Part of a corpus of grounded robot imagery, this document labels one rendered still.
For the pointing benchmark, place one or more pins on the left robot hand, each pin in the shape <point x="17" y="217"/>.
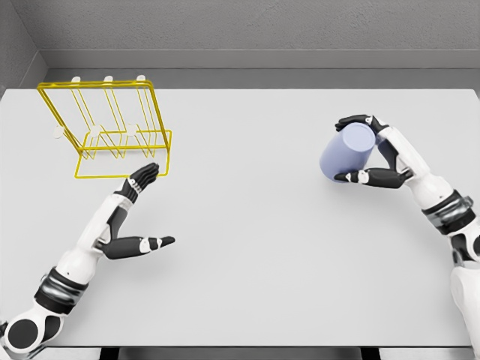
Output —
<point x="112" y="213"/>

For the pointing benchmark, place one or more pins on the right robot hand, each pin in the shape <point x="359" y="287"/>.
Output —
<point x="403" y="150"/>

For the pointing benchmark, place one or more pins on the lavender blue cup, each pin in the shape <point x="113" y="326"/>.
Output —
<point x="347" y="152"/>

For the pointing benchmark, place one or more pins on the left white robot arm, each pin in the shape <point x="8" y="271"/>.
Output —
<point x="56" y="292"/>

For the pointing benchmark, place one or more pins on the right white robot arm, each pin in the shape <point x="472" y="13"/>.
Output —
<point x="455" y="240"/>

